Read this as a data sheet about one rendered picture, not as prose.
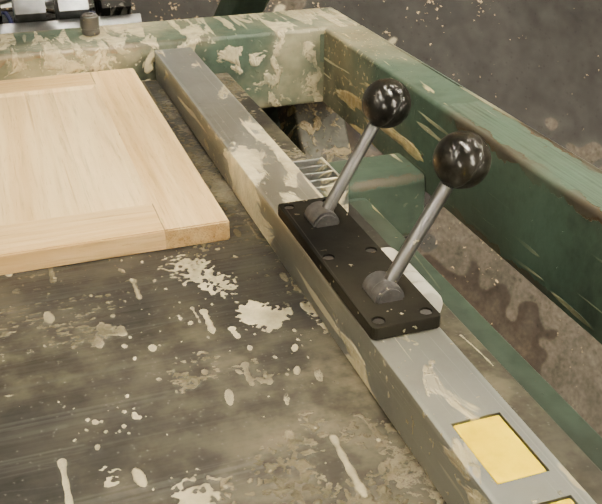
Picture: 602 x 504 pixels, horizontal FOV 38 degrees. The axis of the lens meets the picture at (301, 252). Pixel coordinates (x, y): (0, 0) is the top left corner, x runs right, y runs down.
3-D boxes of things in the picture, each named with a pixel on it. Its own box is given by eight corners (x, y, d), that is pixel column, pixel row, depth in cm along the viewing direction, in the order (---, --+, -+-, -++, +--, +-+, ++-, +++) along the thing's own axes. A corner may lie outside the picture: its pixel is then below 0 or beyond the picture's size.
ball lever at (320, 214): (325, 228, 73) (407, 83, 70) (342, 248, 70) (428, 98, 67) (287, 213, 71) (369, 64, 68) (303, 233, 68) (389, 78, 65)
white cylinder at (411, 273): (442, 322, 66) (397, 273, 73) (445, 288, 65) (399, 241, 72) (406, 329, 65) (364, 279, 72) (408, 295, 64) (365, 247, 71)
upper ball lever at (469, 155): (385, 299, 63) (483, 135, 60) (408, 327, 60) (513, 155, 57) (342, 284, 62) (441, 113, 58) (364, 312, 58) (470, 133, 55)
